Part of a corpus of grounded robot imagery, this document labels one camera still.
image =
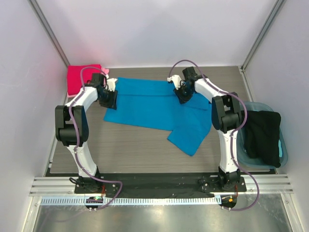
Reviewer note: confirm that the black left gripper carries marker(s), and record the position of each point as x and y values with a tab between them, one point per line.
112	104

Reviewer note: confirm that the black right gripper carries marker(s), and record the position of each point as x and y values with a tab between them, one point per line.
183	95

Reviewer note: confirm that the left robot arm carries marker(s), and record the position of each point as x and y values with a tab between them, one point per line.
72	128

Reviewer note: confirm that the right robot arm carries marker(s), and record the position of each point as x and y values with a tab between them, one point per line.
226	118

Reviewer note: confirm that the folded pink t-shirt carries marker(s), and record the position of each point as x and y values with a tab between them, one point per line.
105	71

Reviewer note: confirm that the folded red t-shirt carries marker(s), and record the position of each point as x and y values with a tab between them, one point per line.
79	78

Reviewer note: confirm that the black t-shirt in bin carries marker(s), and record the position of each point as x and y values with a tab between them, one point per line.
262	135

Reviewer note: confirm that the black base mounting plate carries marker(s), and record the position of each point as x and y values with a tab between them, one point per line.
164	186

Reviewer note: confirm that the light blue t-shirt in bin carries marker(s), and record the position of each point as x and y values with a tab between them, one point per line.
280	149

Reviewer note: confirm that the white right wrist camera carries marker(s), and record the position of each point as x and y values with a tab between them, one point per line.
175	80

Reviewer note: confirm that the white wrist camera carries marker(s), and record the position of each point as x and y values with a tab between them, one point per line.
111	84
175	80

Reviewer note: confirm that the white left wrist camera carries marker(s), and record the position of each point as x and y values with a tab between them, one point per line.
111	84

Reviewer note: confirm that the aluminium frame post right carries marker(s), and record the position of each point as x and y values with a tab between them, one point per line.
262	33

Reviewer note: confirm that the aluminium frame post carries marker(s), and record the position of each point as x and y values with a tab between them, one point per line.
47	28
262	33

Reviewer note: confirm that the white slotted cable duct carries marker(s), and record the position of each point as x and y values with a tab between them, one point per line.
95	201

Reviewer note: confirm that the aluminium frame post left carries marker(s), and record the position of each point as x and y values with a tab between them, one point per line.
47	28

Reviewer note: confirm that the aluminium front rail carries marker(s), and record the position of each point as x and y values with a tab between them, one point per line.
267	184

